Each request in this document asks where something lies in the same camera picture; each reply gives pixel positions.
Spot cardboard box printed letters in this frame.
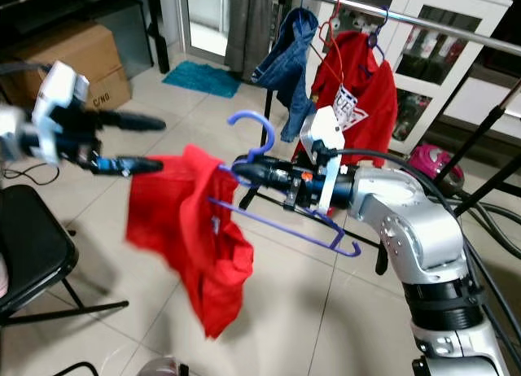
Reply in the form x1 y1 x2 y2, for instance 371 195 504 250
90 67 131 112

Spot metal clothes rack black stand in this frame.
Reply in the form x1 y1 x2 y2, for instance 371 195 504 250
240 0 521 275

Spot red wire hanger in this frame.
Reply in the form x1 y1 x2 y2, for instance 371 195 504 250
317 0 349 84

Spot glass door white frame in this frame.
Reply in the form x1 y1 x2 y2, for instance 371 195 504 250
175 0 233 63

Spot black desk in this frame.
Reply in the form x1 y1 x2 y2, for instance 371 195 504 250
0 0 172 72

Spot plain cardboard box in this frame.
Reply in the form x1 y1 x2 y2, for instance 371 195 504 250
4 22 111 108

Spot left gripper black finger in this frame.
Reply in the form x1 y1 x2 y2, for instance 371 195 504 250
98 158 165 177
102 112 168 133

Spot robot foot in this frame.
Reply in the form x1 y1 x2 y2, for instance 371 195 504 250
137 356 182 376

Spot indigo plastic hanger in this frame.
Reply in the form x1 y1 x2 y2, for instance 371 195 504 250
368 6 392 59

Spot black folding chair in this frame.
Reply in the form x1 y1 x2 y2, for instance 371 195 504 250
0 185 131 324

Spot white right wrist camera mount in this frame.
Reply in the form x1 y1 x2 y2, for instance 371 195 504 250
300 106 347 214

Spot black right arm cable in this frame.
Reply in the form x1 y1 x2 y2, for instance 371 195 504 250
334 148 521 352

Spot teal floor mat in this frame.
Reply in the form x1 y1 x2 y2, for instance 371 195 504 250
163 60 243 98

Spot grey curtain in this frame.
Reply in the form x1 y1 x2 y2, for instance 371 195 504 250
224 0 274 80

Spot white glass door cabinet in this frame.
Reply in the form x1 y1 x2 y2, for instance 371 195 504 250
281 0 521 141

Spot purple plastic hanger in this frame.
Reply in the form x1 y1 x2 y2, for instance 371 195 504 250
208 110 363 259

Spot red t-shirt white print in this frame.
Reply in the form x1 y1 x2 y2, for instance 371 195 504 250
293 30 398 169

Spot grey storage box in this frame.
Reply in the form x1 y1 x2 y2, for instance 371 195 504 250
106 0 160 68

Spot blue denim garment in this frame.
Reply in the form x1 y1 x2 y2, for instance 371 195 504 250
252 8 320 143

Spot pink vacuum cleaner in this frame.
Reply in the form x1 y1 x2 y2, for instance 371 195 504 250
407 144 465 186

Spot plain red t-shirt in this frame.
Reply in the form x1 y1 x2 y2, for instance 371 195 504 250
126 144 255 340

